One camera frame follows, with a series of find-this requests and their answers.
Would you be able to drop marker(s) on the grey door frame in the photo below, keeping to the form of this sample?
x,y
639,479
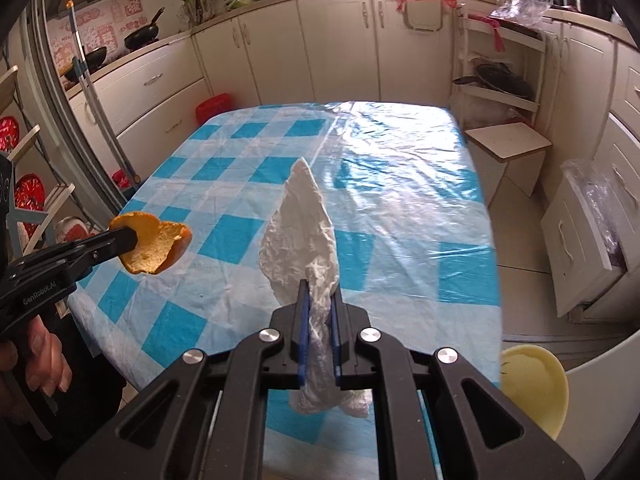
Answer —
x,y
45,60

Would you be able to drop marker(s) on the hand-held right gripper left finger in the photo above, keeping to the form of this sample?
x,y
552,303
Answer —
x,y
302,332

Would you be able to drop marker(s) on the red patterned item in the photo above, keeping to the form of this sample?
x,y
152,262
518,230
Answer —
x,y
30,200
9,132

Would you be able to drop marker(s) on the orange peel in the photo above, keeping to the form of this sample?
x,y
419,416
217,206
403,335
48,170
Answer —
x,y
150,250

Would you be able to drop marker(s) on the white shelf trolley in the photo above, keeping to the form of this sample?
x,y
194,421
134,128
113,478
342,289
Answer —
x,y
537,60

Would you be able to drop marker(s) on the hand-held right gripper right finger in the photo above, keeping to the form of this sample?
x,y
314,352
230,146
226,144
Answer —
x,y
336,332

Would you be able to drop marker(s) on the black pan with lid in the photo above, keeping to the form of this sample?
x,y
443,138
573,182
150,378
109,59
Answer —
x,y
500,80

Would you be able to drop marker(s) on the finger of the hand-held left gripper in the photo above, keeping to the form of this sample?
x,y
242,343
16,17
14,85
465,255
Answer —
x,y
107,255
115,236

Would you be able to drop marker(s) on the white drawer unit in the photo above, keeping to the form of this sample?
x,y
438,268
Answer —
x,y
575,240

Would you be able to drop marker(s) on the white hanging door bin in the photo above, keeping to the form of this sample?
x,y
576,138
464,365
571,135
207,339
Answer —
x,y
425,17

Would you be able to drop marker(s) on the white plastic bag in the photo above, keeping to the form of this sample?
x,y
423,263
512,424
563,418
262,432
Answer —
x,y
300,230

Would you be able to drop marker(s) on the black frying pan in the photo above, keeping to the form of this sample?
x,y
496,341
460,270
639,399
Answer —
x,y
87,60

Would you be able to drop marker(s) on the white wooden stool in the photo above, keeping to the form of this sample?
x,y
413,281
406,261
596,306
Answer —
x,y
510,145

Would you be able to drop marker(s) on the red hanging cloth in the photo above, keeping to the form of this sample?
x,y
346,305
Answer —
x,y
495,35

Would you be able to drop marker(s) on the black wok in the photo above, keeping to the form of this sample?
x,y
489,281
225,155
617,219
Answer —
x,y
140,37

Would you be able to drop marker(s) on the blue checked tablecloth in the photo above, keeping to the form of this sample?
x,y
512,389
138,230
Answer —
x,y
400,240

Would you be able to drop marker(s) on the person's left hand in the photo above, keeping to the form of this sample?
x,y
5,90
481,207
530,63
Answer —
x,y
45,355

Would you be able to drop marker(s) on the red paper wall decorations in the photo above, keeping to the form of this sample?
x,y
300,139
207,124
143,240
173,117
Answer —
x,y
110,25

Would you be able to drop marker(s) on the clear crumpled plastic bag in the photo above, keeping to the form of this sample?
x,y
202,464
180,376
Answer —
x,y
520,0

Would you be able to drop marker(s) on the white blue folding rack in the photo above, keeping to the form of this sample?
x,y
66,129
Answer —
x,y
30,145

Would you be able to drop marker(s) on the yellow plastic basin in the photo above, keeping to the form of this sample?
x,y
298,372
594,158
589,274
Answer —
x,y
535,390

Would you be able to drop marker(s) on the white base cabinets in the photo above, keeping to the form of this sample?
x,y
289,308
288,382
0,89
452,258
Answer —
x,y
325,45

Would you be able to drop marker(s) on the red lined waste bin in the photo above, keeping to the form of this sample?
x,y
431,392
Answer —
x,y
215,107

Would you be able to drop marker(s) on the white refrigerator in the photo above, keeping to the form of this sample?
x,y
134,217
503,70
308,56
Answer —
x,y
600,410

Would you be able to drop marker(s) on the mop pole orange tip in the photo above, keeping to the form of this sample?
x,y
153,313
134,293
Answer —
x,y
95,95

